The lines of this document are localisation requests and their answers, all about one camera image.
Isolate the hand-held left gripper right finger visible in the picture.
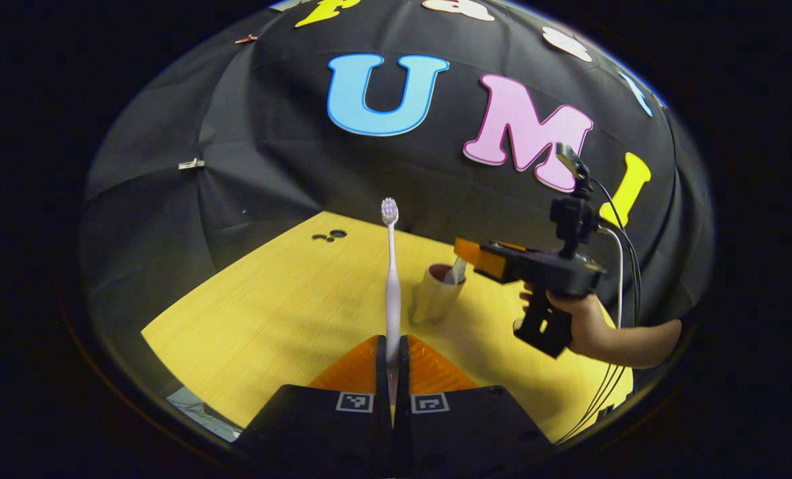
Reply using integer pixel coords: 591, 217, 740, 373
395, 335, 558, 477

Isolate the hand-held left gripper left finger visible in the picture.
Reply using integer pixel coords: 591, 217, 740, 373
236, 335, 393, 477

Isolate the white toothpaste tube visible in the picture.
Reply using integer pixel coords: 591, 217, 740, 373
443, 256, 469, 286

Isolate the beige cup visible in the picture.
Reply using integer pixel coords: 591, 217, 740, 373
410, 263, 467, 326

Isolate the white toothbrush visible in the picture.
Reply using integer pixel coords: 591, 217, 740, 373
380, 197, 403, 426

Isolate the white cable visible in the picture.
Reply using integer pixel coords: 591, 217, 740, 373
598, 225, 627, 330

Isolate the black cable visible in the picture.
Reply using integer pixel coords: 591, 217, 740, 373
556, 177, 643, 445

